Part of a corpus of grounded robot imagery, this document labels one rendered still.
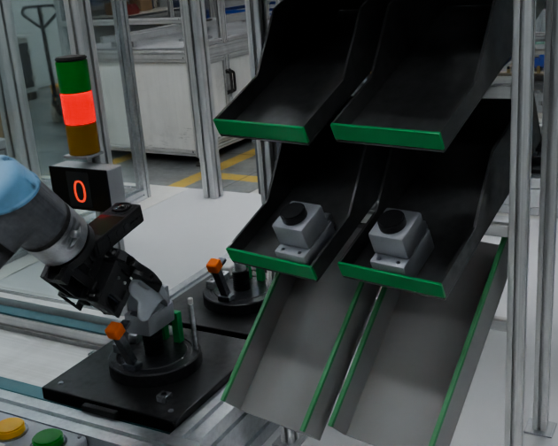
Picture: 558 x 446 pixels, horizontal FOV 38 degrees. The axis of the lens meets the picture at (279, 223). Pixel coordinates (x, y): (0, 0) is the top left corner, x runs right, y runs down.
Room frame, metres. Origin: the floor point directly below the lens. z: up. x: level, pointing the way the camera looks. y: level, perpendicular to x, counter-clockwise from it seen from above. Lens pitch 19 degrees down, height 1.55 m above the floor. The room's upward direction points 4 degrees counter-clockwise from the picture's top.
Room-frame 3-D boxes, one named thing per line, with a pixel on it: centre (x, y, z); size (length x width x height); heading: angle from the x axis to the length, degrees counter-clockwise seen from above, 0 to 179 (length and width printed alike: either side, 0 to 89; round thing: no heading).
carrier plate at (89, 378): (1.09, 0.20, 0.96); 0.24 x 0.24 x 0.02; 60
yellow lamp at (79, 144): (1.28, 0.31, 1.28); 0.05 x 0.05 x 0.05
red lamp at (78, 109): (1.28, 0.31, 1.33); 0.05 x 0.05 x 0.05
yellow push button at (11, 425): (0.94, 0.38, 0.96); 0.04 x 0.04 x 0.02
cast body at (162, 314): (1.10, 0.20, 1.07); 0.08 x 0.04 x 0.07; 150
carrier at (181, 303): (1.31, 0.07, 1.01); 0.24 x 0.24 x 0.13; 60
